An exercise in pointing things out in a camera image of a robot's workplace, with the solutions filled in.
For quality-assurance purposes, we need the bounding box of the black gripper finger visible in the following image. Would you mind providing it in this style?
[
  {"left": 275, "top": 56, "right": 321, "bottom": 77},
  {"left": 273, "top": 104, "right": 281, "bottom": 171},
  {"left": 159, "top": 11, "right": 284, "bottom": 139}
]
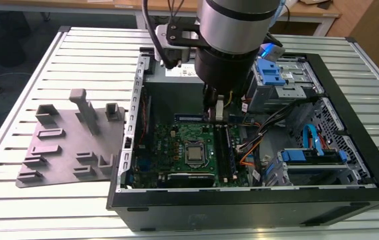
[
  {"left": 203, "top": 86, "right": 217, "bottom": 121},
  {"left": 215, "top": 94, "right": 227, "bottom": 124}
]

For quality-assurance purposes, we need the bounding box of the blue RAM stick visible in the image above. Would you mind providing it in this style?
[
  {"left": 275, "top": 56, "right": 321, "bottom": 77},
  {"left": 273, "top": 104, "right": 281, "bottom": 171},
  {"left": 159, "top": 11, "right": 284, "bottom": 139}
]
[{"left": 173, "top": 113, "right": 247, "bottom": 125}]

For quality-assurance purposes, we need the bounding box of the black RAM slot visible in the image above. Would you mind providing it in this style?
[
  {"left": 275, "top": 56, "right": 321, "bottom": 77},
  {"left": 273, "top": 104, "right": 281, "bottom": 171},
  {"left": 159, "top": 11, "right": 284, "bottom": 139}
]
[
  {"left": 219, "top": 124, "right": 231, "bottom": 181},
  {"left": 213, "top": 123, "right": 227, "bottom": 182},
  {"left": 224, "top": 124, "right": 235, "bottom": 180}
]

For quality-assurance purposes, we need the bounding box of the silver power supply unit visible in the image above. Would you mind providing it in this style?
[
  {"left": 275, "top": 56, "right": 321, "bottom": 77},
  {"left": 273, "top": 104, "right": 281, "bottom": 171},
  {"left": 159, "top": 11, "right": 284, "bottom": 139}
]
[{"left": 141, "top": 58, "right": 209, "bottom": 123}]

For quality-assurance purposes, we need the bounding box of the silver CPU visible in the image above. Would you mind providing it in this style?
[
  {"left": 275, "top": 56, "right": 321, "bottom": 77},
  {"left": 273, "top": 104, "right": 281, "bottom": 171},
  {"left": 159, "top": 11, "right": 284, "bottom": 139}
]
[{"left": 184, "top": 145, "right": 205, "bottom": 161}]

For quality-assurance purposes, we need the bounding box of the green motherboard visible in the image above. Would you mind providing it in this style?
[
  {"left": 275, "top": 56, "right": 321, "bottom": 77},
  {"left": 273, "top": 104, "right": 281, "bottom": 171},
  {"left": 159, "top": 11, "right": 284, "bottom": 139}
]
[{"left": 132, "top": 122, "right": 255, "bottom": 189}]

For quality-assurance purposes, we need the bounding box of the silver drive cage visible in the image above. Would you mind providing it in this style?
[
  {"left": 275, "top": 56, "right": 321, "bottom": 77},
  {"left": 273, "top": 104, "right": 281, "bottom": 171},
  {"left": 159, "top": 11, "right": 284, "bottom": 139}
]
[{"left": 245, "top": 57, "right": 325, "bottom": 115}]

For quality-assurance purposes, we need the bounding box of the black case fan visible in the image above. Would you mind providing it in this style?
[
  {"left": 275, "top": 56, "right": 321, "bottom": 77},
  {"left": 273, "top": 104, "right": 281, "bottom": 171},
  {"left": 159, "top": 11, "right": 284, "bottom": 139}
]
[{"left": 135, "top": 117, "right": 155, "bottom": 153}]

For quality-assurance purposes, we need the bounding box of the CPU socket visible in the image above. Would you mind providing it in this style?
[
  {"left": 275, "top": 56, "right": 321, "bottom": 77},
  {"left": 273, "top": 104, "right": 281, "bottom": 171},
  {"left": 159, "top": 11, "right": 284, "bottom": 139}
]
[{"left": 181, "top": 139, "right": 209, "bottom": 171}]

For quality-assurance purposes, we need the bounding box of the black graphics card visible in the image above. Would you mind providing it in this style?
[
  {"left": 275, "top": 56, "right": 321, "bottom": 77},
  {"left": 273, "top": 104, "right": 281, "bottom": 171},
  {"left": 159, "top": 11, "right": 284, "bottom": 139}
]
[{"left": 167, "top": 171, "right": 217, "bottom": 188}]

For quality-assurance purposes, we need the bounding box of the blue disk carrier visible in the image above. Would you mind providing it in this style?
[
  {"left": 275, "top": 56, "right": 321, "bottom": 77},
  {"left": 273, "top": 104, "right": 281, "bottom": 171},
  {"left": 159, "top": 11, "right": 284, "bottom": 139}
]
[{"left": 280, "top": 149, "right": 348, "bottom": 165}]

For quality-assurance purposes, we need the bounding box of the blue VGA port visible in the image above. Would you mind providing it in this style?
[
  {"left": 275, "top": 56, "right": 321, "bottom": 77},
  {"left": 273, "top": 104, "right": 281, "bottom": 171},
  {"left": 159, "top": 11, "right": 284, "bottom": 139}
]
[{"left": 137, "top": 157, "right": 151, "bottom": 173}]

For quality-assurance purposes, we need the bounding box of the silver disk bay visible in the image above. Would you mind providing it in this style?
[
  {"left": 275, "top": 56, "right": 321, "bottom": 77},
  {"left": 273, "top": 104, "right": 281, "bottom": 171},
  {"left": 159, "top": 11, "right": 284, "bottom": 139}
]
[{"left": 275, "top": 148, "right": 375, "bottom": 188}]

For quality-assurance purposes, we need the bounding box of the black PC case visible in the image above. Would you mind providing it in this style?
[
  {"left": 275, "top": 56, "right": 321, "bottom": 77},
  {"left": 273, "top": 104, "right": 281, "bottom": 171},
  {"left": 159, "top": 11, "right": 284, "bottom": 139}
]
[{"left": 105, "top": 46, "right": 379, "bottom": 232}]

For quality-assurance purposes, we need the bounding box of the grey parts rack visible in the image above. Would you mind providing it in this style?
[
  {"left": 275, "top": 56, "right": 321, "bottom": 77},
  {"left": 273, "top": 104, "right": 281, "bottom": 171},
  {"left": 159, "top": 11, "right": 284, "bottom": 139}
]
[{"left": 15, "top": 88, "right": 127, "bottom": 189}]

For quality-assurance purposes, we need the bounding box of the wooden cabinet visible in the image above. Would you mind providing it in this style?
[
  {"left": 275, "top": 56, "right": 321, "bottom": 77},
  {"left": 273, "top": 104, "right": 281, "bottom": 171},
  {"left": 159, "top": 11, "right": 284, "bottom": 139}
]
[{"left": 325, "top": 0, "right": 379, "bottom": 73}]

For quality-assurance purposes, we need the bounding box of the blue plastic drive bracket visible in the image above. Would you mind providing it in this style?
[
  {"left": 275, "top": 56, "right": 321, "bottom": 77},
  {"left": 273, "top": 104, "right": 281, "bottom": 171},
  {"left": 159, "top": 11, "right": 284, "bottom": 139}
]
[{"left": 255, "top": 57, "right": 285, "bottom": 86}]

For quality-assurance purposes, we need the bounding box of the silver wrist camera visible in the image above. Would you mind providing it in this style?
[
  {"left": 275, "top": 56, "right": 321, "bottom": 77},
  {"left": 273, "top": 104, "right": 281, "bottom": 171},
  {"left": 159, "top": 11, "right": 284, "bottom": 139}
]
[
  {"left": 155, "top": 24, "right": 199, "bottom": 70},
  {"left": 257, "top": 42, "right": 285, "bottom": 61}
]

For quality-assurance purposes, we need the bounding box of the black white wire bundle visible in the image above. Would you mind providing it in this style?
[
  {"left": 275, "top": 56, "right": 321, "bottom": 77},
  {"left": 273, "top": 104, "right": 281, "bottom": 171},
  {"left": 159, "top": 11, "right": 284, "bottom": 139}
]
[{"left": 237, "top": 95, "right": 320, "bottom": 152}]

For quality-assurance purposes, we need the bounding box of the red black twisted fan wire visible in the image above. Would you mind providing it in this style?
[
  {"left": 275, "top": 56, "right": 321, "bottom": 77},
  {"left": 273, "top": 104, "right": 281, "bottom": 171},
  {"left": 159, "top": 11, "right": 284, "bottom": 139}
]
[{"left": 137, "top": 93, "right": 149, "bottom": 149}]

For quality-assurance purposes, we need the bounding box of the black camera bracket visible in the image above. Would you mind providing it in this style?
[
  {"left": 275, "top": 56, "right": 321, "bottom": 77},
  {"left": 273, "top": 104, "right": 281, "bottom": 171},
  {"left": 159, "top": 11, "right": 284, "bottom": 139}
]
[{"left": 167, "top": 23, "right": 200, "bottom": 48}]

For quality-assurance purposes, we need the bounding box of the orange red power wire bundle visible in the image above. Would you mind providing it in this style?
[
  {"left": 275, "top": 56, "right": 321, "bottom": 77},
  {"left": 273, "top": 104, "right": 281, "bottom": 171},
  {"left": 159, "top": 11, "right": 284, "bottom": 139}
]
[{"left": 239, "top": 146, "right": 260, "bottom": 167}]

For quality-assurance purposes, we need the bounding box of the blue SATA cable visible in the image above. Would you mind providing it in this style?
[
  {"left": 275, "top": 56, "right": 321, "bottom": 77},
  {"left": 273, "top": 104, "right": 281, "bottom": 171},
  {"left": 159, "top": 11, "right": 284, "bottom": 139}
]
[{"left": 301, "top": 124, "right": 325, "bottom": 156}]

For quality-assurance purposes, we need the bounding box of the black camera cable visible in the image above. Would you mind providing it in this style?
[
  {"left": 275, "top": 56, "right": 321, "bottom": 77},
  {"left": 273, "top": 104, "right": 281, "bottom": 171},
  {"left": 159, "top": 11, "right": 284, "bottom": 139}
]
[{"left": 141, "top": 0, "right": 180, "bottom": 70}]

